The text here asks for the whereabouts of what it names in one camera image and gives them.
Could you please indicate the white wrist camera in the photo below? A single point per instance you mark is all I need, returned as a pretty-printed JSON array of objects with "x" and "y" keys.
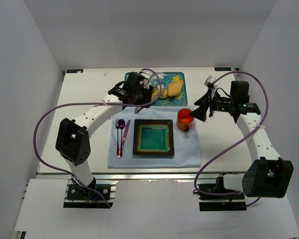
[
  {"x": 209, "y": 82},
  {"x": 148, "y": 75}
]

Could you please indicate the blue corner label right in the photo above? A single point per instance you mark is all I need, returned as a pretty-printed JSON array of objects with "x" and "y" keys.
[{"x": 222, "y": 69}]

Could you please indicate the orange black mug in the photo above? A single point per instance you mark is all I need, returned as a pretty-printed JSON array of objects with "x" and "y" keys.
[{"x": 184, "y": 119}]

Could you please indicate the blue corner label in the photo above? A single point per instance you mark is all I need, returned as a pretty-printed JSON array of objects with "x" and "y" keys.
[
  {"x": 222, "y": 69},
  {"x": 74, "y": 71}
]

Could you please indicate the white foam board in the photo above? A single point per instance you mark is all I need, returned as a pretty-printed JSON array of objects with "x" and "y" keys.
[{"x": 149, "y": 209}]

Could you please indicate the blue corner label left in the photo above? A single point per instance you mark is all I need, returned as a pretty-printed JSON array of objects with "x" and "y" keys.
[{"x": 74, "y": 71}]

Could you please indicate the brown bread slice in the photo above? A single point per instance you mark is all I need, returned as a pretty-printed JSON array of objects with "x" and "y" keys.
[{"x": 156, "y": 94}]

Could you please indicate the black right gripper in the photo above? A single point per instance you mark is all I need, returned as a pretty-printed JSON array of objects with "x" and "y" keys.
[{"x": 209, "y": 105}]

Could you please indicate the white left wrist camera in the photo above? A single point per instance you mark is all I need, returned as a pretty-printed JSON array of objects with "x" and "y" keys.
[{"x": 148, "y": 75}]

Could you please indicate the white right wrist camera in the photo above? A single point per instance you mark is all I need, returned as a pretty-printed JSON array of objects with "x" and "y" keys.
[{"x": 209, "y": 82}]

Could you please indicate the small round bread roll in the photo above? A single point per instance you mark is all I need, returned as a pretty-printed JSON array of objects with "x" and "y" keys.
[{"x": 164, "y": 94}]

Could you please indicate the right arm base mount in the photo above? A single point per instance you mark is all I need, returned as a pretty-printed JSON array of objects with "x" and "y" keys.
[{"x": 214, "y": 203}]

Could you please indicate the teal floral tray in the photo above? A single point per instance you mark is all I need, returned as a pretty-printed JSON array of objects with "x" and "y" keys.
[{"x": 165, "y": 79}]

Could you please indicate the square green black plate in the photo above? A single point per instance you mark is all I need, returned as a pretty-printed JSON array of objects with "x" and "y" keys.
[{"x": 153, "y": 137}]

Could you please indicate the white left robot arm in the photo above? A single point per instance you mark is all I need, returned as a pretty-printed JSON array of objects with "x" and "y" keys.
[{"x": 73, "y": 139}]

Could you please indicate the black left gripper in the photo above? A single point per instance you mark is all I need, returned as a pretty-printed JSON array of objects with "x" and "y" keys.
[{"x": 144, "y": 97}]

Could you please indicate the iridescent purple knife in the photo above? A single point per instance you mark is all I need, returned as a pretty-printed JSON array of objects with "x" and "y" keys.
[{"x": 125, "y": 136}]

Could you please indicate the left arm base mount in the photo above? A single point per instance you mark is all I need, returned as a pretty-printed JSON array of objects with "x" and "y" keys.
[{"x": 74, "y": 197}]

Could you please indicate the purple fork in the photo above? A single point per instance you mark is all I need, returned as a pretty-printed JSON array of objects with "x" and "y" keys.
[{"x": 117, "y": 128}]

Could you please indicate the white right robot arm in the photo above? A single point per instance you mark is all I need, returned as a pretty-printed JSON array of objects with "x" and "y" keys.
[{"x": 269, "y": 175}]

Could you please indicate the light blue cloth napkin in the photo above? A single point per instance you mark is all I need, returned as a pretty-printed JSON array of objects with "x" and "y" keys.
[{"x": 187, "y": 150}]

